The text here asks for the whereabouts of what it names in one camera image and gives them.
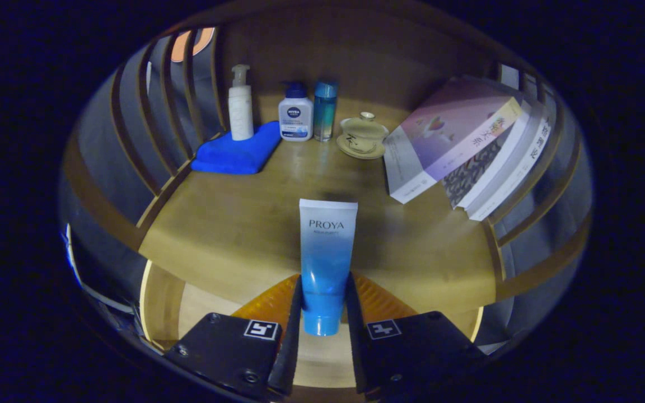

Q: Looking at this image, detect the white bottle with blue cap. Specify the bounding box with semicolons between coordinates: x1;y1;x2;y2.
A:
278;82;314;142

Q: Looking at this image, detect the blue folded cloth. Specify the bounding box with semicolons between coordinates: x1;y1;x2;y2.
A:
190;120;282;175

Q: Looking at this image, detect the beige lidded tea cup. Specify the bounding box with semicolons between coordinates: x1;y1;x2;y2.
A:
336;111;390;160

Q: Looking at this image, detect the wooden cabinet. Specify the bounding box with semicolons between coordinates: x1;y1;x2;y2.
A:
59;0;592;348

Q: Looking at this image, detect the white book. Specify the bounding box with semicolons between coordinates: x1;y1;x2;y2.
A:
465;109;557;222

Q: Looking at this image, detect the blue and white cleanser tube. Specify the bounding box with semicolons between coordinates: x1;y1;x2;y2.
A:
299;199;358;336

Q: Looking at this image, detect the patterned cover book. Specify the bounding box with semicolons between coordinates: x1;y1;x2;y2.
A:
443;101;539;210

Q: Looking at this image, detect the purple book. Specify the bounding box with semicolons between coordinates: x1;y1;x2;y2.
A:
383;77;524;204

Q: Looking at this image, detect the white pump bottle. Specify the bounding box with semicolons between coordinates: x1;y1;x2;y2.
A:
228;64;255;141

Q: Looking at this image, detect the wooden drawer with black knob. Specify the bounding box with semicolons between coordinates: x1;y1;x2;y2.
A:
139;260;483;390

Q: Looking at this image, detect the wooden countertop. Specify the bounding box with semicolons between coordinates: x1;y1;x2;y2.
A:
139;95;497;314

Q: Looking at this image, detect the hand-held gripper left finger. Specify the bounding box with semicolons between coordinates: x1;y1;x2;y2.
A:
165;273;304;401

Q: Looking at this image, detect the teal bottle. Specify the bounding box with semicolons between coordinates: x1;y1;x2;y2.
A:
313;81;339;142

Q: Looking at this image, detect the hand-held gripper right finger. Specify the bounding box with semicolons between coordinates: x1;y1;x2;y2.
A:
345;271;483;399

